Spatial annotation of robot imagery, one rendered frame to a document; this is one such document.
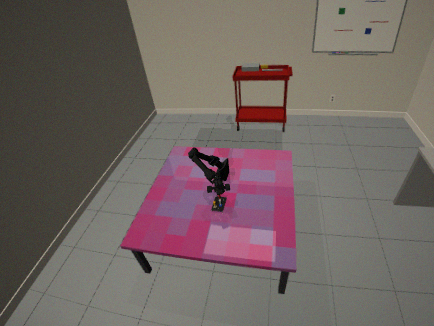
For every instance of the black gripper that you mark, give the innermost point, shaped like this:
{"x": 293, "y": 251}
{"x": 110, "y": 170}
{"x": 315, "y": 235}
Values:
{"x": 210, "y": 188}

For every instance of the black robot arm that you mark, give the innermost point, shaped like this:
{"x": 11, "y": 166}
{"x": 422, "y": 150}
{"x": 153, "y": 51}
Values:
{"x": 194, "y": 155}

